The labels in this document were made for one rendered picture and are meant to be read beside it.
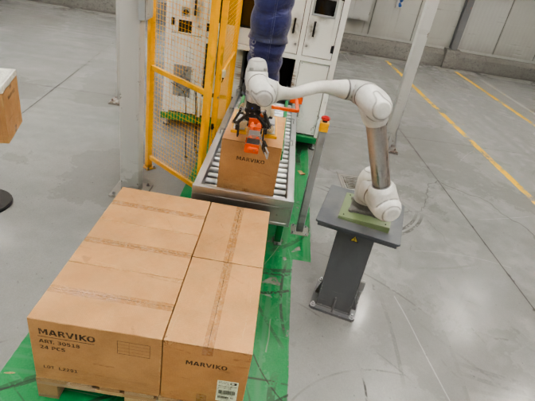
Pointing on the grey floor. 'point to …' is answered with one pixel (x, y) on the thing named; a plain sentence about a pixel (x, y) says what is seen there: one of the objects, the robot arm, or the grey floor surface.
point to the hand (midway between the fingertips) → (250, 135)
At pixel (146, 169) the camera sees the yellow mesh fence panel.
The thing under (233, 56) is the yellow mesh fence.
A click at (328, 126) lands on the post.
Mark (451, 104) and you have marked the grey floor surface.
